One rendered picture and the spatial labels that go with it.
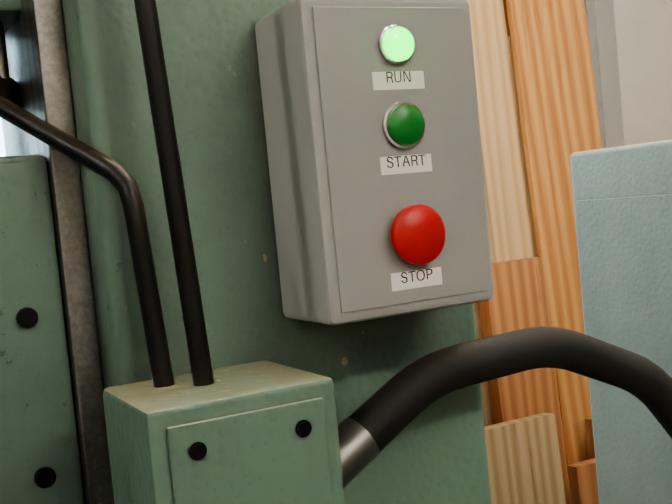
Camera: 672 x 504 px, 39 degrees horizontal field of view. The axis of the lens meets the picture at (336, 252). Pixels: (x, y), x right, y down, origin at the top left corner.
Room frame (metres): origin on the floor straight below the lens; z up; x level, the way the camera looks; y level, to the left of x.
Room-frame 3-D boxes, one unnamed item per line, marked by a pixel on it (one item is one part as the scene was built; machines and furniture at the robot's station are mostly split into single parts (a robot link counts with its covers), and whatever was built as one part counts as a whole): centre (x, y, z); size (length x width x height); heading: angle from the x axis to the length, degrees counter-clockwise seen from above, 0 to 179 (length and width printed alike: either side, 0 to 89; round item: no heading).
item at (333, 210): (0.51, -0.03, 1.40); 0.10 x 0.06 x 0.16; 117
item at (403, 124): (0.48, -0.04, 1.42); 0.02 x 0.01 x 0.02; 117
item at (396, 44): (0.48, -0.04, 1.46); 0.02 x 0.01 x 0.02; 117
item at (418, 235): (0.48, -0.04, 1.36); 0.03 x 0.01 x 0.03; 117
